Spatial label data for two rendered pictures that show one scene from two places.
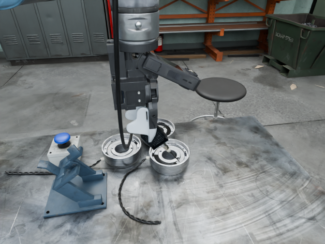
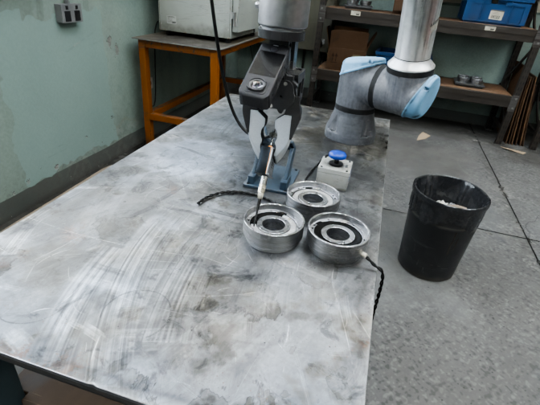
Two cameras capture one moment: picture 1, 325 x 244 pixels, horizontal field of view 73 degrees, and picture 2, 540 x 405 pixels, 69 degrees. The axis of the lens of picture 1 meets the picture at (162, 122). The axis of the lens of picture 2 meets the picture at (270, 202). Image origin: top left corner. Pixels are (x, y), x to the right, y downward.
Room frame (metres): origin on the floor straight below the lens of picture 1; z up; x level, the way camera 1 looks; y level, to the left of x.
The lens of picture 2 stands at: (0.65, -0.55, 1.20)
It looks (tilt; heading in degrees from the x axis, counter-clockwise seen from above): 30 degrees down; 113
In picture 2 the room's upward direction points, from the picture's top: 6 degrees clockwise
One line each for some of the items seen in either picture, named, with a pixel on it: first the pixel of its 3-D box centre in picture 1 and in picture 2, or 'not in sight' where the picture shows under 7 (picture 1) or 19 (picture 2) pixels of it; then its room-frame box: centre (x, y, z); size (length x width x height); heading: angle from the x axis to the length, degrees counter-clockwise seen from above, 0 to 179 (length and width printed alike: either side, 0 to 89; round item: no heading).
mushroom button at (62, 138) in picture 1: (64, 143); (336, 161); (0.45, 0.26, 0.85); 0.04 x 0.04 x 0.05
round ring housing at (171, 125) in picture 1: (157, 132); (337, 238); (0.54, 0.02, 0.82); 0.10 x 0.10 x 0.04
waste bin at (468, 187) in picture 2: not in sight; (437, 229); (0.76, 1.26, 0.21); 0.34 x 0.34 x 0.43
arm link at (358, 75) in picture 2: not in sight; (362, 80); (0.40, 0.59, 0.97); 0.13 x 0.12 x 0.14; 165
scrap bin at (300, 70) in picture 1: (301, 45); not in sight; (3.28, -2.02, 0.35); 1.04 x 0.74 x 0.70; 9
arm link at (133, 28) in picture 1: (136, 26); (281, 14); (0.38, 0.04, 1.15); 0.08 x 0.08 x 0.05
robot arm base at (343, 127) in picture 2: not in sight; (352, 120); (0.40, 0.59, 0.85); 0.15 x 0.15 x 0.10
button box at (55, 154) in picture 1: (64, 150); (334, 171); (0.45, 0.27, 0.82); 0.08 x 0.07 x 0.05; 99
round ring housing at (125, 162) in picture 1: (122, 150); (312, 202); (0.46, 0.11, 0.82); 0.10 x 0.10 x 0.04
